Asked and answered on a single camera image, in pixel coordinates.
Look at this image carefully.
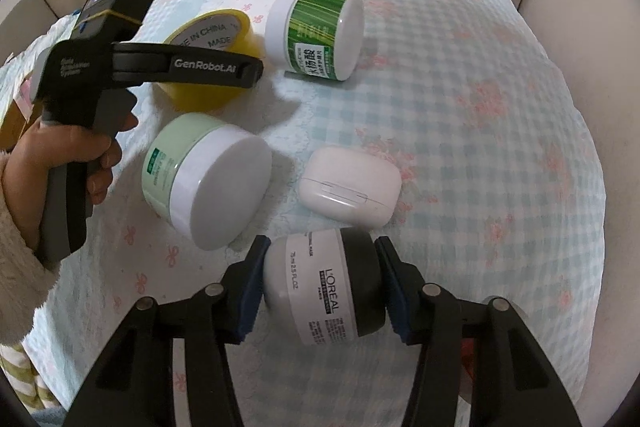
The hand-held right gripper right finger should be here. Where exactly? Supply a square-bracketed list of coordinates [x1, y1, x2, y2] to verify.
[375, 236, 583, 427]

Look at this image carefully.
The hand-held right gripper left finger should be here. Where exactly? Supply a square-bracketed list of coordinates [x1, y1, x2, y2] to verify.
[62, 234, 273, 427]

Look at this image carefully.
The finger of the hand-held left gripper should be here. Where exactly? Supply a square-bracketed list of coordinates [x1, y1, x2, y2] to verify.
[111, 41, 264, 92]

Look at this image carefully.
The white jar with black lid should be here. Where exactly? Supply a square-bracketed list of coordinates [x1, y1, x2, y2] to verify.
[262, 227, 388, 348]

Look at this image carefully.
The person's left forearm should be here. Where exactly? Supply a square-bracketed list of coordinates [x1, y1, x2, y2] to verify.
[0, 154, 61, 350]

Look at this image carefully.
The person's left hand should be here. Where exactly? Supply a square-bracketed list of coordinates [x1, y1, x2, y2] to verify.
[11, 111, 139, 253]

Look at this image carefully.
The yellow tape roll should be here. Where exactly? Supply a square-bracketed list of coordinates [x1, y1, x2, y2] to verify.
[162, 9, 266, 114]

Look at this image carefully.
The pale green jar white lid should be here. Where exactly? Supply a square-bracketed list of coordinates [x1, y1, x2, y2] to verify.
[141, 113, 273, 251]

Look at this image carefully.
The white jar green striped label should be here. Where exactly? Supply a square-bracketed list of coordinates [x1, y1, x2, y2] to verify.
[264, 0, 366, 82]

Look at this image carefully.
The white earbuds case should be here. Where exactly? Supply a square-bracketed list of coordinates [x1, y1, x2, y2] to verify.
[298, 146, 402, 228]

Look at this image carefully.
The checked floral tablecloth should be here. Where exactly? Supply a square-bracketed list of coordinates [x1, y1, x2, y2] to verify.
[0, 0, 608, 427]

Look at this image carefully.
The green striped cloth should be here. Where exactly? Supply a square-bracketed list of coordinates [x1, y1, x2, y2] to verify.
[0, 342, 63, 413]

